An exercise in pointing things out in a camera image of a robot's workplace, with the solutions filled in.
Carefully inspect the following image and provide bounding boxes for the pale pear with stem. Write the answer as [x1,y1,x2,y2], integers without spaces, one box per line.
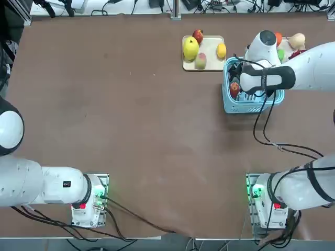
[287,33,306,50]

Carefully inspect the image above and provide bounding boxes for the yellow lemon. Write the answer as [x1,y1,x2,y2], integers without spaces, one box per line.
[216,43,227,59]

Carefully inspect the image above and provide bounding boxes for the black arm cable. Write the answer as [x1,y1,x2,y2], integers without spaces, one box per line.
[252,56,325,160]

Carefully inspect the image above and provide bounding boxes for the aluminium frame post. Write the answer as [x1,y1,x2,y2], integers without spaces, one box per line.
[170,0,182,20]

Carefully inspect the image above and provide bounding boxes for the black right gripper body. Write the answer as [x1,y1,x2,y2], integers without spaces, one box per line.
[229,62,243,82]

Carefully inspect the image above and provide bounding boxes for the large yellow-green fruit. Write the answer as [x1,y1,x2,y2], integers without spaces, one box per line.
[182,36,199,62]

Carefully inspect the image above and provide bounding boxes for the metal base plate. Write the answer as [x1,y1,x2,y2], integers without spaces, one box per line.
[71,172,110,227]
[245,172,300,237]

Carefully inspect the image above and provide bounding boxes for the red apple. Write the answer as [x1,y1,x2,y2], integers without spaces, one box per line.
[230,82,240,99]

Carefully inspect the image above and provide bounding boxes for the light blue plastic basket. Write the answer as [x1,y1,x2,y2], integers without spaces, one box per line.
[221,56,285,115]

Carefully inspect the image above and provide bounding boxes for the red dragon fruit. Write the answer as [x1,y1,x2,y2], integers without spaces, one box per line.
[287,49,306,60]

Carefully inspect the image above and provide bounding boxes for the pink-green peach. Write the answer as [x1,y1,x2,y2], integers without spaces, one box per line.
[195,52,207,70]

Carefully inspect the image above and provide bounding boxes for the black base cable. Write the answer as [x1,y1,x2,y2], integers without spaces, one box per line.
[10,193,176,241]

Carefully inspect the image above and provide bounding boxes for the red pomegranate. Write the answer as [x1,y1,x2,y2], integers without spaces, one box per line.
[192,29,204,44]

